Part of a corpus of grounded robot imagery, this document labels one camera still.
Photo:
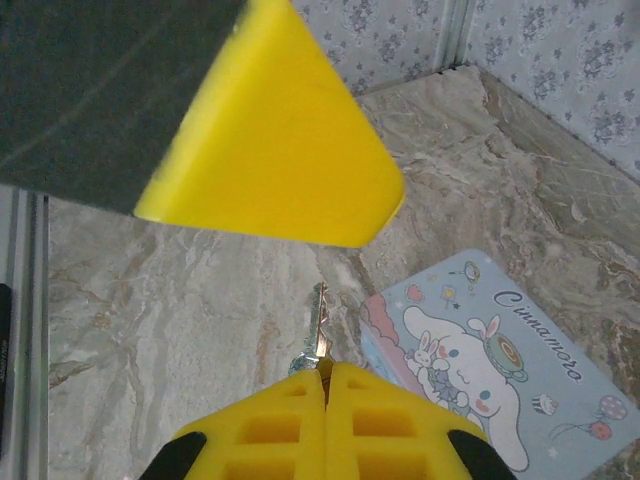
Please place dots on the small silver key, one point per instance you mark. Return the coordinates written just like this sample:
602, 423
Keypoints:
320, 325

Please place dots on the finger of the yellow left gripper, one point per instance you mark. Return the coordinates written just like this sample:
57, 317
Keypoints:
275, 150

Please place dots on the grooved aluminium frame rail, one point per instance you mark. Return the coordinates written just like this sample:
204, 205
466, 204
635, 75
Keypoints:
29, 325

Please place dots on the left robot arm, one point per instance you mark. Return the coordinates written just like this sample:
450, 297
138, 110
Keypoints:
5, 365

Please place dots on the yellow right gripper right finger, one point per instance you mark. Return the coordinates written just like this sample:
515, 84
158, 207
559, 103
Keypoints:
400, 440

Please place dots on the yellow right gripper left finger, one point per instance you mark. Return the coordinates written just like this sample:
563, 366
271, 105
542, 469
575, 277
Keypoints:
260, 440

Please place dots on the aluminium corner post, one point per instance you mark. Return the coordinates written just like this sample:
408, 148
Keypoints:
457, 35

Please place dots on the blue cartoon bunny print card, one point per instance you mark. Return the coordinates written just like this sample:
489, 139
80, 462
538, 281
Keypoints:
525, 350

